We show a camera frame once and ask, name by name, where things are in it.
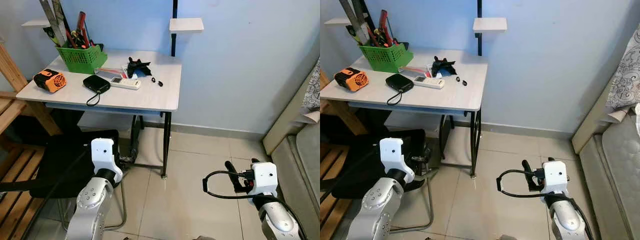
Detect beige headboard panel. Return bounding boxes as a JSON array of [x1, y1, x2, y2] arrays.
[[571, 75, 626, 155], [262, 70, 321, 156]]

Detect wooden slatted rack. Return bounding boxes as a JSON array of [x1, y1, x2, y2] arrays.
[[0, 42, 63, 240], [320, 70, 361, 240]]

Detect grey floral print pillow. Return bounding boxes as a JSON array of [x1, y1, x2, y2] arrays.
[[301, 59, 321, 112], [604, 22, 640, 113]]

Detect black chair with metal legs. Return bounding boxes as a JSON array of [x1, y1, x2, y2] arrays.
[[0, 109, 128, 232], [320, 107, 436, 235]]

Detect white desk with black legs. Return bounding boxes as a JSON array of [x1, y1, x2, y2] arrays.
[[16, 49, 182, 180], [320, 48, 488, 180]]

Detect orange black device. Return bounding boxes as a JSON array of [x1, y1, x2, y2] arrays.
[[334, 67, 370, 92], [33, 68, 67, 94]]

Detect white remote control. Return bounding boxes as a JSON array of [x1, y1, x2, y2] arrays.
[[108, 76, 142, 91], [412, 75, 446, 90]]

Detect red white booklet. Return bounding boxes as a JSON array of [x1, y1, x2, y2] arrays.
[[400, 64, 435, 80], [97, 64, 132, 81]]

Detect black metal pole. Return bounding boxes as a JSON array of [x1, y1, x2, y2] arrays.
[[171, 0, 179, 57], [476, 0, 484, 57]]

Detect green plastic basket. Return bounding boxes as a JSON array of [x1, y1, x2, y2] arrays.
[[358, 42, 414, 74], [55, 41, 108, 75]]

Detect grey metal ruler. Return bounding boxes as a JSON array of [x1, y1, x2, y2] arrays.
[[39, 0, 68, 47], [339, 0, 373, 46]]

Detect dark metal ruler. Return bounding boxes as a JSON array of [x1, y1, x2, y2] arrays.
[[352, 0, 381, 43], [51, 0, 76, 43]]

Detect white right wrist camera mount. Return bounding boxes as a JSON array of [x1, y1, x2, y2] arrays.
[[248, 161, 279, 197], [541, 160, 569, 196]]

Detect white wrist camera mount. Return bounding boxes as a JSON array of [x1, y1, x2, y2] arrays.
[[91, 138, 124, 184], [541, 160, 569, 196], [379, 137, 416, 184], [248, 161, 279, 197]]

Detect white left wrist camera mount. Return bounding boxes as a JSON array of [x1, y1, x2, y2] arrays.
[[379, 137, 416, 184], [91, 138, 124, 184]]

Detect black pouch with strap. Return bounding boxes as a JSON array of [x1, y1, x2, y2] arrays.
[[385, 73, 415, 106], [82, 74, 111, 107]]

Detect red handled pliers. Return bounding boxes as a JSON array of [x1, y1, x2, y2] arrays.
[[376, 9, 396, 47], [74, 11, 92, 48]]

